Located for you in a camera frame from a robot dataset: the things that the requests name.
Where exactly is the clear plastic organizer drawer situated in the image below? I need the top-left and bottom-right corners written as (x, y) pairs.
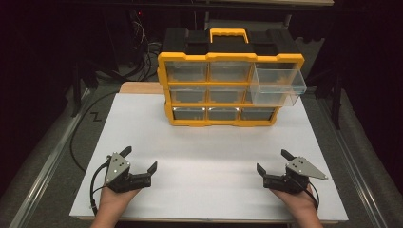
top-left (249, 67), bottom-right (308, 107)

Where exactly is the yellow black organizer cabinet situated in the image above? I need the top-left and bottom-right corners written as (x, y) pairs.
top-left (157, 28), bottom-right (306, 128)

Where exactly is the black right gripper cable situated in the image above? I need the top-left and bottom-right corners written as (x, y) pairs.
top-left (304, 180), bottom-right (320, 214)

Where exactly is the bundle of dark cables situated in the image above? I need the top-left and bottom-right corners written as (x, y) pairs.
top-left (118, 9), bottom-right (163, 83)

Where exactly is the person's left hand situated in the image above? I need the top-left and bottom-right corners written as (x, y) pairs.
top-left (97, 186), bottom-right (141, 218)

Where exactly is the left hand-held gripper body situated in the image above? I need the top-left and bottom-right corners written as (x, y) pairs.
top-left (105, 152), bottom-right (152, 194)

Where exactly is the aluminium rail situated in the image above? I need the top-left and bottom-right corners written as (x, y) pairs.
top-left (8, 88), bottom-right (93, 228)
top-left (317, 96), bottom-right (389, 228)

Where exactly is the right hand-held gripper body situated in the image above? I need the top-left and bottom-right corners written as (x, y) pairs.
top-left (262, 156), bottom-right (330, 195)

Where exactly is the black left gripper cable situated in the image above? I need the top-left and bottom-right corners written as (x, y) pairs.
top-left (89, 161), bottom-right (110, 217)

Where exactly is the long black cable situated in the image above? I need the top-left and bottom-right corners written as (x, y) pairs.
top-left (69, 90), bottom-right (121, 174)

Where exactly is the person's right hand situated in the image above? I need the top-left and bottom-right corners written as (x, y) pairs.
top-left (270, 185), bottom-right (318, 220)

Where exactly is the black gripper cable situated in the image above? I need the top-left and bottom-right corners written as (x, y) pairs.
top-left (89, 161), bottom-right (110, 217)
top-left (304, 180), bottom-right (320, 214)

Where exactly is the black metal stand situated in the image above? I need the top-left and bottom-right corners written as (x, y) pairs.
top-left (69, 59), bottom-right (100, 119)
top-left (315, 70), bottom-right (346, 131)

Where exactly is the set of clear cabinet drawers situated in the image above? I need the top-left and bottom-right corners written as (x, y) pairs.
top-left (164, 61), bottom-right (276, 122)

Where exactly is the white board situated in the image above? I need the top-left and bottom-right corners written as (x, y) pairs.
top-left (68, 92), bottom-right (350, 223)

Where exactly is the wooden board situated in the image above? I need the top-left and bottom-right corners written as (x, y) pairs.
top-left (118, 81), bottom-right (166, 95)

